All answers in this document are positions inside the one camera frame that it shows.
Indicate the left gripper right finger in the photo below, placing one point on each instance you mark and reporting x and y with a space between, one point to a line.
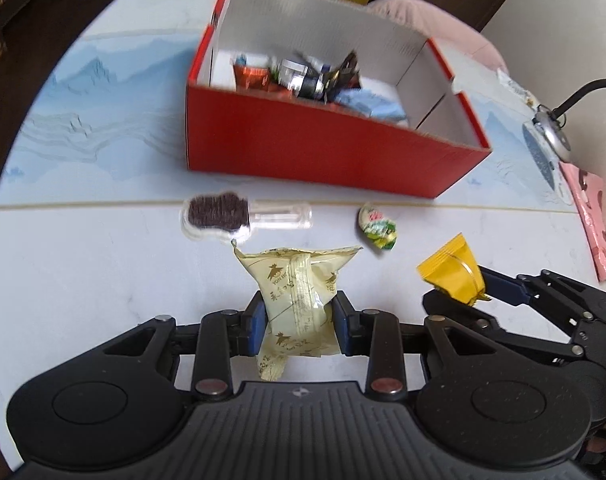
344 321

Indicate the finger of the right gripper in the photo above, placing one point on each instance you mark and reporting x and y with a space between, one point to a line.
502 287
437 303

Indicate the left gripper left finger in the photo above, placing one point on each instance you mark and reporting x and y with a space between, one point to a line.
254 322

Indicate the yellow snack packet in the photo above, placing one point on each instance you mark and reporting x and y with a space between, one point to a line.
453 269

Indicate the cream yellow snack bag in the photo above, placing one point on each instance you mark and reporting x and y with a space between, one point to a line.
297 286

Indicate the green white small candy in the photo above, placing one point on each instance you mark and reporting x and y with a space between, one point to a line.
380 231

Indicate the light blue snack packet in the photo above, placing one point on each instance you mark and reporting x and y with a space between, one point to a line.
371 105

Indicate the copper brown snack bag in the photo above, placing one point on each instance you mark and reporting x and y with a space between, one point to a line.
260 78

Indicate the dark triangular chocolate packet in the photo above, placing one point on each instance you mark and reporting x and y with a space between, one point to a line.
344 77

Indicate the silver foil snack pack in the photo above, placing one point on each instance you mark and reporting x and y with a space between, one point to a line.
302 80

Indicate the white blue snack packet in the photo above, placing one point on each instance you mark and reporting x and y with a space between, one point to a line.
251 60

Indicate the person's right hand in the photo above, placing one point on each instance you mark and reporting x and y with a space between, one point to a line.
594 452

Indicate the chocolate lollipop in blister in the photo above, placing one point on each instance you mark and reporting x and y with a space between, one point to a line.
229 216

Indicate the pink patterned pouch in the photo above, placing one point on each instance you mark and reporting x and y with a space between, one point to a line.
587 192

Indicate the small paper packet on table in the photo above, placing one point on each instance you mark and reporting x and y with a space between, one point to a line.
527 97

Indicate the red cardboard box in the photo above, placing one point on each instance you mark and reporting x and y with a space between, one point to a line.
277 135

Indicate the blue mountain table mat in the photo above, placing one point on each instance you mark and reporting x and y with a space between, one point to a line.
156 120

